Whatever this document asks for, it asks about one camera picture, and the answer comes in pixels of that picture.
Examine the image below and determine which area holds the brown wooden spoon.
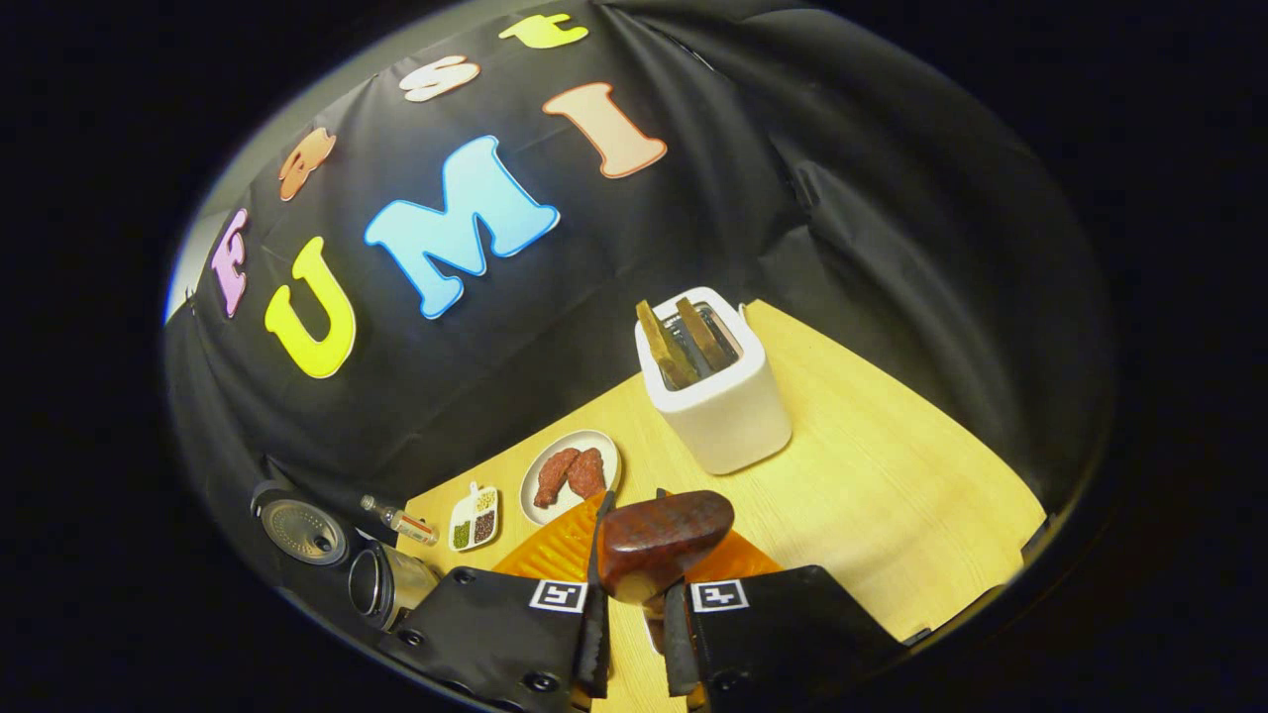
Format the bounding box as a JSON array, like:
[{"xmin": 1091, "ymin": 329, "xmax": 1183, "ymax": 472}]
[{"xmin": 597, "ymin": 489, "xmax": 736, "ymax": 655}]

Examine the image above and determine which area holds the black backdrop cloth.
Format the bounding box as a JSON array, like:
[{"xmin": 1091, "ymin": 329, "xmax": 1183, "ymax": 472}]
[{"xmin": 163, "ymin": 0, "xmax": 1115, "ymax": 595}]

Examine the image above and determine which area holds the white divided bean dish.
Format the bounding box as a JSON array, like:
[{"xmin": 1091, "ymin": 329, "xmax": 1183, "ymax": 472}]
[{"xmin": 448, "ymin": 482, "xmax": 502, "ymax": 552}]

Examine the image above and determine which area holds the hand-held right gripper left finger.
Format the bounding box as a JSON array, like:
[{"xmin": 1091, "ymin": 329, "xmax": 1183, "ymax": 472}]
[{"xmin": 376, "ymin": 490, "xmax": 615, "ymax": 713}]

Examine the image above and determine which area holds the white toaster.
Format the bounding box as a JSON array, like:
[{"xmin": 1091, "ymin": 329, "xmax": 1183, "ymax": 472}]
[{"xmin": 634, "ymin": 287, "xmax": 793, "ymax": 476}]

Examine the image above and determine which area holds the red meat piece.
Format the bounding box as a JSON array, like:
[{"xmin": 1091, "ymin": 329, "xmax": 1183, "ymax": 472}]
[
  {"xmin": 567, "ymin": 448, "xmax": 607, "ymax": 501},
  {"xmin": 533, "ymin": 448, "xmax": 581, "ymax": 510}
]

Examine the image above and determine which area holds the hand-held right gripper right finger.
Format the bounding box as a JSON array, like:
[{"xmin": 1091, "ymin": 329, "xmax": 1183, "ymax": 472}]
[{"xmin": 654, "ymin": 487, "xmax": 907, "ymax": 713}]

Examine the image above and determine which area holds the grey and white rice cooker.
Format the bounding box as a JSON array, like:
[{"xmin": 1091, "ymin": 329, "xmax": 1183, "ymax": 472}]
[{"xmin": 251, "ymin": 482, "xmax": 443, "ymax": 633}]

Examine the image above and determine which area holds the white round plate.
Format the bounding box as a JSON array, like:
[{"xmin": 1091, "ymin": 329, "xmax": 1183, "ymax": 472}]
[{"xmin": 519, "ymin": 429, "xmax": 622, "ymax": 527}]

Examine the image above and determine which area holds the brown toast slice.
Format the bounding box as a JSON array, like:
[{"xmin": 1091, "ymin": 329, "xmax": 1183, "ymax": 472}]
[
  {"xmin": 635, "ymin": 300, "xmax": 699, "ymax": 390},
  {"xmin": 676, "ymin": 296, "xmax": 734, "ymax": 372}
]

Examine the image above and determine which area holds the small clear glass bottle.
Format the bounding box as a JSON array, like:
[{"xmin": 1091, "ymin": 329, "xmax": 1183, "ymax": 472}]
[{"xmin": 360, "ymin": 494, "xmax": 439, "ymax": 547}]

